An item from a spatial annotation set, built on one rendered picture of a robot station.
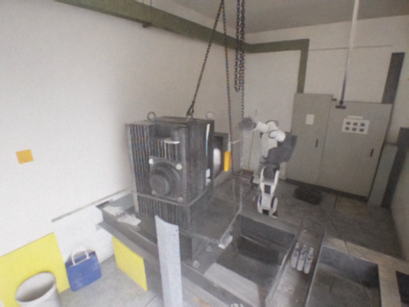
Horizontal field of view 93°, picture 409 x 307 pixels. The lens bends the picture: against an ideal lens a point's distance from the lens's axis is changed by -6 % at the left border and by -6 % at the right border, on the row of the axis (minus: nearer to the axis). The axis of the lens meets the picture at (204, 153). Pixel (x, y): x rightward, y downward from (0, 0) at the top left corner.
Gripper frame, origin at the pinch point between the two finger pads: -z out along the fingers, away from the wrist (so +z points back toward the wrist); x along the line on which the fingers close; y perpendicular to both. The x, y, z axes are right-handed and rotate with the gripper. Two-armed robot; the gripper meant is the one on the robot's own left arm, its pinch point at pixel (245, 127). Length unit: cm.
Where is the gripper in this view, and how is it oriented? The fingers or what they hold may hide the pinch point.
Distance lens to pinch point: 143.7
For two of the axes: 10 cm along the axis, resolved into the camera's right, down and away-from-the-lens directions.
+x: 9.5, 0.6, -3.1
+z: 3.1, -3.2, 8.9
